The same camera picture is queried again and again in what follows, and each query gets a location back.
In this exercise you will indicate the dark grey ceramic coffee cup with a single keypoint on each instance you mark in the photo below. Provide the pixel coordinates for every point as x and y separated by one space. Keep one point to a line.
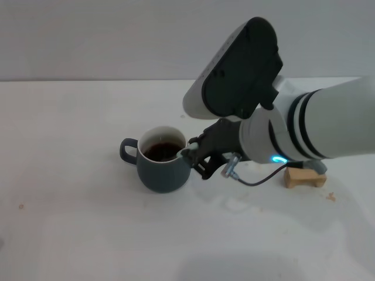
164 175

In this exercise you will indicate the silver black wrist camera box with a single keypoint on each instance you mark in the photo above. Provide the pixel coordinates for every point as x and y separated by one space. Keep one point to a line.
240 73

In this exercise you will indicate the light wooden bridge block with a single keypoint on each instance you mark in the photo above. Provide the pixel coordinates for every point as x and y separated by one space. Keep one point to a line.
301 177

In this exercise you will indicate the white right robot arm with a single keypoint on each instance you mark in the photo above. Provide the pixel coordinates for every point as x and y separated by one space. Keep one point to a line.
331 123

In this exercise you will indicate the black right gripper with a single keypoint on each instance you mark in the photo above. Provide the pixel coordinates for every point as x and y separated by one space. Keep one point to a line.
228 140

